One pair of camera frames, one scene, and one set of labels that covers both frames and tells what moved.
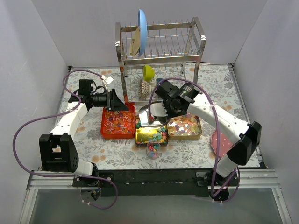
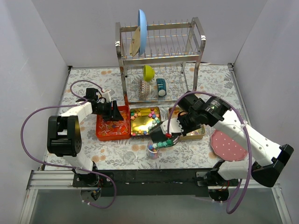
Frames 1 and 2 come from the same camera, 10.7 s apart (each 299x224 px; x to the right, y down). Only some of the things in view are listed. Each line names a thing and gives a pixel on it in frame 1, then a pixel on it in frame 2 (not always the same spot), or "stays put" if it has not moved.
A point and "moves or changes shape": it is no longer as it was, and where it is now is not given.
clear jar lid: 130,157 stays put
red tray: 118,124 moves or changes shape
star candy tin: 144,135 moves or changes shape
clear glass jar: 153,150 stays put
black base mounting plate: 180,182 stays put
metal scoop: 158,110 to 159,138
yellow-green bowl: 148,73 stays put
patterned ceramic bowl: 144,89 stays put
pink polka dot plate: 224,144 stays put
